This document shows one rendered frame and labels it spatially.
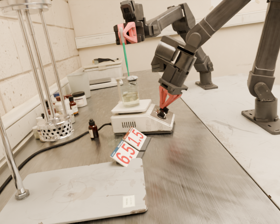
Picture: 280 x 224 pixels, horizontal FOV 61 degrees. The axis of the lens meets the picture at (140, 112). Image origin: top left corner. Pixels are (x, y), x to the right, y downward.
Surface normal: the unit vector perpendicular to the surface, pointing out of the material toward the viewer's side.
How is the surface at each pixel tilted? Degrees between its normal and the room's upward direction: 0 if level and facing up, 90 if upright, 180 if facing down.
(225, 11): 92
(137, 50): 90
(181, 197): 0
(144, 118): 90
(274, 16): 99
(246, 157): 0
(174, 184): 0
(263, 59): 82
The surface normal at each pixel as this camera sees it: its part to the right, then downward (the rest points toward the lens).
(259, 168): -0.14, -0.94
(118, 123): -0.22, 0.33
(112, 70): 0.04, 0.35
